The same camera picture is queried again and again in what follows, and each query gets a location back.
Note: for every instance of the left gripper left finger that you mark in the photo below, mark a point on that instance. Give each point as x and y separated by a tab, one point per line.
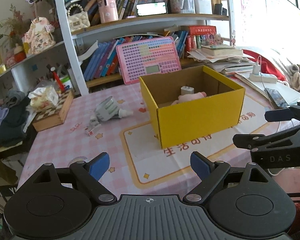
87	176

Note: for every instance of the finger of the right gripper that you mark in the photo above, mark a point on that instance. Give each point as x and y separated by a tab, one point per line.
289	138
284	114

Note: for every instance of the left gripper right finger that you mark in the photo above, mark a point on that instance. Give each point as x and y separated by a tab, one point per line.
211	175

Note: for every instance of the pink plush toy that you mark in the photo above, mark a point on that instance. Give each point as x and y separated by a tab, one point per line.
189	97

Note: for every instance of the white charger block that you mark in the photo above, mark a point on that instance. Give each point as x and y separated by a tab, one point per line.
186	90

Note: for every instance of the black smartphone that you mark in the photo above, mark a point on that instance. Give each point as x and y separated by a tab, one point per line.
276	99

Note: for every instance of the small red white box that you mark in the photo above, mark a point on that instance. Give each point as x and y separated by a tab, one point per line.
92	129

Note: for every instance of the white power strip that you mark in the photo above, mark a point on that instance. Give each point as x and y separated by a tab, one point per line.
257	76

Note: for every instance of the pink checkered tablecloth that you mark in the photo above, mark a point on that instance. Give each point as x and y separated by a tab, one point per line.
138	165

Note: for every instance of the wooden chess board box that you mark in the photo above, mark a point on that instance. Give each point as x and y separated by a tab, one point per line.
56	115

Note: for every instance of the yellow cardboard box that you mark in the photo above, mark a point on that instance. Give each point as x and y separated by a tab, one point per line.
175	124

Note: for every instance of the stack of papers and books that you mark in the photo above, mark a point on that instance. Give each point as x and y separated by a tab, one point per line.
223	58

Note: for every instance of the floral tissue pack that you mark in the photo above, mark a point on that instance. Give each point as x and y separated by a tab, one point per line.
43	98

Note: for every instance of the white bookshelf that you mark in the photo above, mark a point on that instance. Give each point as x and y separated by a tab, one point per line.
76	42

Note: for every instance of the red white pen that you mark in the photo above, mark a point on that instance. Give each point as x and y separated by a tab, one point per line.
57	79

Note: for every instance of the pile of clothes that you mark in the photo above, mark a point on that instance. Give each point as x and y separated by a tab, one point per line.
18	115

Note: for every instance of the row of blue books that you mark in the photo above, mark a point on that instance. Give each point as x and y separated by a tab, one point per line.
102	60

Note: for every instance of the red thick book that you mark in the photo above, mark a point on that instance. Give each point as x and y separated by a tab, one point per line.
201	30

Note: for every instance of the pink toy keyboard tablet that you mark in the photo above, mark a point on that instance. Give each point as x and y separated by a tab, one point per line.
146	57

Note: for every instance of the floral cat figurine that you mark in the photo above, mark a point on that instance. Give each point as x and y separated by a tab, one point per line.
39	36

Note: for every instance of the white quilted handbag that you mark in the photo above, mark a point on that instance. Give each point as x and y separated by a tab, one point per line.
79	20

